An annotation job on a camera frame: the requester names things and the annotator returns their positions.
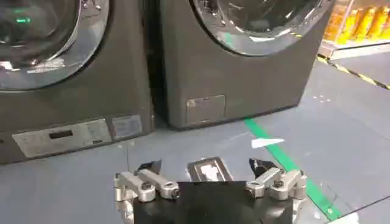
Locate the green floor tape strip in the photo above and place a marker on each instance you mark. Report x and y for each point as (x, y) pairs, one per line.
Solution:
(289, 164)

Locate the grey dryer with label plates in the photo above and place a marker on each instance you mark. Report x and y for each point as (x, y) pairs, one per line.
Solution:
(91, 91)

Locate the grey dryer with small hatch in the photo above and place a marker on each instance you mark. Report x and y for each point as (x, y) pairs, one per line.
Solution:
(243, 82)

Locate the white paper scrap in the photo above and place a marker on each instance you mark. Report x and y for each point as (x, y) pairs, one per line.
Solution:
(265, 142)

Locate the yellow black hazard floor tape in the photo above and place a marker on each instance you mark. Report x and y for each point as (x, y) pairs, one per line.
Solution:
(353, 72)

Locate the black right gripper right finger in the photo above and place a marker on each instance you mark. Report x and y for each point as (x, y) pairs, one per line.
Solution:
(275, 181)

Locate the round glass dryer door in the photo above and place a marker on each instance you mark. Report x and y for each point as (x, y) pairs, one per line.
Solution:
(259, 27)
(39, 42)

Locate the shelf with yellow bottles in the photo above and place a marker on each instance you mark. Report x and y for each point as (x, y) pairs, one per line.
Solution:
(356, 27)

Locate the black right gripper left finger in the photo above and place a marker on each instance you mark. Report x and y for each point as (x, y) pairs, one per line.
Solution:
(145, 182)

